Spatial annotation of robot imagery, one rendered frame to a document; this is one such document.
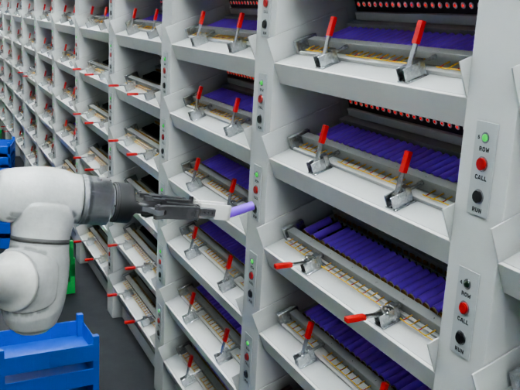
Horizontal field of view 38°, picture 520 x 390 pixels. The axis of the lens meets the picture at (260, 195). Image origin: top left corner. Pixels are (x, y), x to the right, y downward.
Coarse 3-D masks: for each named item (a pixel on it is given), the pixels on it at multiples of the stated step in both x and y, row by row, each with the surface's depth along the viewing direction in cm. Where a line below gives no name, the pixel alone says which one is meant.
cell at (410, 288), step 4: (432, 272) 128; (424, 276) 127; (428, 276) 127; (432, 276) 127; (436, 276) 127; (420, 280) 126; (424, 280) 126; (428, 280) 126; (412, 284) 126; (416, 284) 126; (420, 284) 126; (424, 284) 126; (404, 288) 126; (408, 288) 126; (412, 288) 126; (416, 288) 126; (408, 292) 125
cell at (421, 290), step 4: (440, 276) 126; (432, 280) 125; (436, 280) 125; (440, 280) 125; (444, 280) 125; (428, 284) 125; (432, 284) 125; (436, 284) 125; (420, 288) 124; (424, 288) 124; (428, 288) 124; (432, 288) 124; (412, 292) 124; (416, 292) 124; (420, 292) 124; (424, 292) 124; (416, 296) 123
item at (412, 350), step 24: (288, 216) 161; (312, 216) 164; (264, 240) 160; (312, 288) 142; (336, 288) 136; (336, 312) 135; (360, 312) 127; (384, 336) 119; (408, 336) 117; (432, 336) 115; (408, 360) 114; (432, 360) 106; (432, 384) 110
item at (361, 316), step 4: (380, 308) 121; (380, 312) 121; (384, 312) 121; (344, 316) 119; (348, 316) 119; (352, 316) 119; (356, 316) 119; (360, 316) 119; (364, 316) 119; (368, 316) 119; (372, 316) 120; (376, 316) 120; (344, 320) 119; (348, 320) 118; (352, 320) 118; (356, 320) 118; (360, 320) 119
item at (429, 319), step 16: (304, 240) 153; (336, 256) 142; (336, 272) 139; (352, 272) 135; (368, 272) 133; (368, 288) 132; (384, 288) 127; (416, 304) 120; (416, 320) 118; (432, 320) 114
